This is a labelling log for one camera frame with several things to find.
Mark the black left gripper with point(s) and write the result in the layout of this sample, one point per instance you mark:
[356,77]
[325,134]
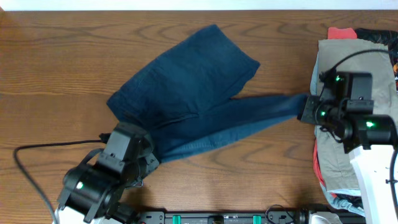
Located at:
[152,158]

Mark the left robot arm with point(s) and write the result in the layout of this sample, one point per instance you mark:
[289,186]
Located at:
[92,190]

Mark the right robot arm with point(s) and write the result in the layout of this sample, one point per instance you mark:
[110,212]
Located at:
[370,140]

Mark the red garment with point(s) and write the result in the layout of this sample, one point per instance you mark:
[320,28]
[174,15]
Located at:
[336,33]

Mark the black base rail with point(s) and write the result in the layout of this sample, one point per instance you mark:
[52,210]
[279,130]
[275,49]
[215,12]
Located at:
[313,213]

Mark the dark blue shorts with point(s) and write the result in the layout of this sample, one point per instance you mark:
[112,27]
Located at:
[187,98]

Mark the light blue white garment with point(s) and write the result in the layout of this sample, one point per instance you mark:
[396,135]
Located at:
[330,163]

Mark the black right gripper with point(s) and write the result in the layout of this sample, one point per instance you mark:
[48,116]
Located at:
[306,114]

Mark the black patterned garment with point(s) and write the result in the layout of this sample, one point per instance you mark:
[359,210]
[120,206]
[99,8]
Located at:
[384,37]

